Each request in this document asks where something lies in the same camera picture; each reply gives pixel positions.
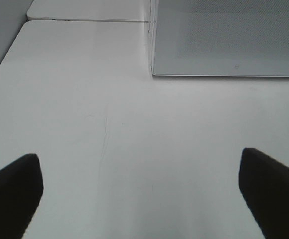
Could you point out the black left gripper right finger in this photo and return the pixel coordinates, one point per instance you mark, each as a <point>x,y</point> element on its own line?
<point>264,185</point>

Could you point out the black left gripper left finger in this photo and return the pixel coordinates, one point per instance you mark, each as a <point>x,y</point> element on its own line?
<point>21,189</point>

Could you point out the white microwave door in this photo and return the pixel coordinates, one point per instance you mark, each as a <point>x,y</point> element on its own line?
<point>221,38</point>

